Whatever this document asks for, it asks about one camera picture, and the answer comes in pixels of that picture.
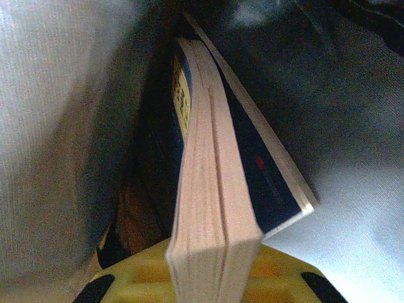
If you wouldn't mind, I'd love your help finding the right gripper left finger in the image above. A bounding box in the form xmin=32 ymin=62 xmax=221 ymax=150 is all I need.
xmin=72 ymin=239 xmax=178 ymax=303

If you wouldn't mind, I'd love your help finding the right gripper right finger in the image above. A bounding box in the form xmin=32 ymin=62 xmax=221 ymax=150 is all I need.
xmin=242 ymin=244 xmax=348 ymax=303

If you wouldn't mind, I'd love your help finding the navy blue book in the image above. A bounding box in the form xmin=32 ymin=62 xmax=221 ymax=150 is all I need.
xmin=165 ymin=11 xmax=319 ymax=303

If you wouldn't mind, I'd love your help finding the beige fabric backpack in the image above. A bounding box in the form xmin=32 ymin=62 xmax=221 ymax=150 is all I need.
xmin=0 ymin=0 xmax=404 ymax=303

